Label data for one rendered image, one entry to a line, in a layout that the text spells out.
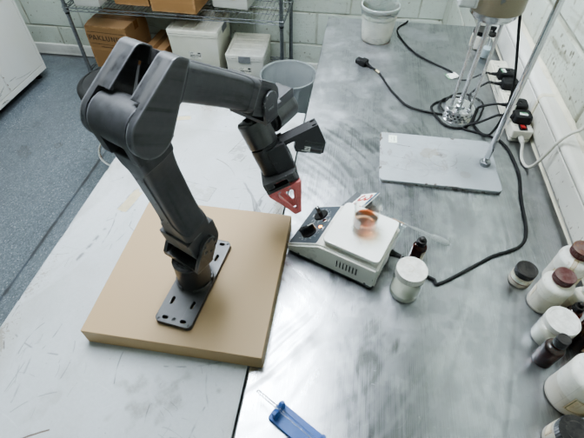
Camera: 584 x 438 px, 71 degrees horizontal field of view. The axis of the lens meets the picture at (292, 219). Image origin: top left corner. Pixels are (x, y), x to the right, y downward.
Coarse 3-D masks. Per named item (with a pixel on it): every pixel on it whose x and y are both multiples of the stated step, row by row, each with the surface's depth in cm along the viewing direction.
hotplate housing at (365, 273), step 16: (320, 240) 82; (304, 256) 87; (320, 256) 83; (336, 256) 80; (352, 256) 79; (384, 256) 80; (400, 256) 84; (336, 272) 84; (352, 272) 81; (368, 272) 78
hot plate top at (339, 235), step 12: (348, 204) 86; (336, 216) 84; (348, 216) 84; (384, 216) 84; (336, 228) 82; (348, 228) 82; (384, 228) 82; (396, 228) 82; (324, 240) 80; (336, 240) 79; (348, 240) 79; (360, 240) 79; (372, 240) 79; (384, 240) 79; (348, 252) 78; (360, 252) 78; (372, 252) 78; (384, 252) 78
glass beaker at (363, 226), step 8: (360, 200) 78; (368, 200) 79; (376, 200) 78; (360, 208) 80; (368, 208) 80; (376, 208) 78; (360, 216) 76; (368, 216) 75; (376, 216) 75; (352, 224) 80; (360, 224) 77; (368, 224) 76; (376, 224) 78; (352, 232) 81; (360, 232) 79; (368, 232) 78
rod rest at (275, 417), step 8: (288, 408) 66; (272, 416) 65; (280, 416) 66; (296, 416) 66; (280, 424) 65; (288, 424) 65; (304, 424) 65; (288, 432) 64; (296, 432) 64; (312, 432) 64
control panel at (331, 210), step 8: (320, 208) 92; (328, 208) 90; (336, 208) 89; (312, 216) 90; (328, 216) 87; (304, 224) 89; (320, 224) 86; (296, 232) 88; (320, 232) 84; (296, 240) 86; (304, 240) 84; (312, 240) 83
